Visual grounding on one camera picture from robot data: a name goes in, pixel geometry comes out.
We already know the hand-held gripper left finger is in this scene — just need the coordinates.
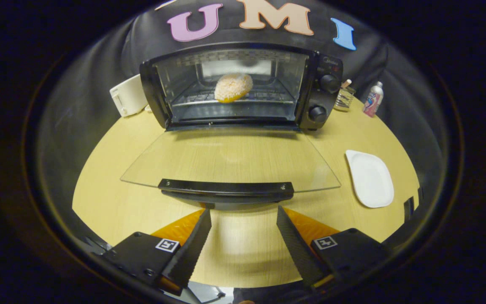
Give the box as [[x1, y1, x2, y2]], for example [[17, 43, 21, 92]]
[[100, 208, 212, 296]]

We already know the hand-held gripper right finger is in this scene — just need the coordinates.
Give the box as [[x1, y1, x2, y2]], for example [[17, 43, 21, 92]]
[[277, 206, 391, 292]]

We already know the black toaster oven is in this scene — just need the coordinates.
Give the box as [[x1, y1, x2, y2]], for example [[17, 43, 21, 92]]
[[120, 41, 344, 211]]

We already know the sugar-coated bread roll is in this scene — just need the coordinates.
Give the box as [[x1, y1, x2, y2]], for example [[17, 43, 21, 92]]
[[214, 73, 254, 103]]

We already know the white square plate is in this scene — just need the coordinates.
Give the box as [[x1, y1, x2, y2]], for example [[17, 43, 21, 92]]
[[345, 150, 394, 209]]

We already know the white plastic appliance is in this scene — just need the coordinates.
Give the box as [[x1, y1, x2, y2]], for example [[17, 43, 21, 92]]
[[109, 74, 149, 118]]

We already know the silver bottle with pink label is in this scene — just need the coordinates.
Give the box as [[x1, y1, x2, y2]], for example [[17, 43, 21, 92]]
[[363, 81, 384, 117]]

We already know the wire mesh utensil basket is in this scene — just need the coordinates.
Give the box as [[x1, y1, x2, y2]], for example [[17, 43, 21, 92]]
[[335, 84, 356, 112]]

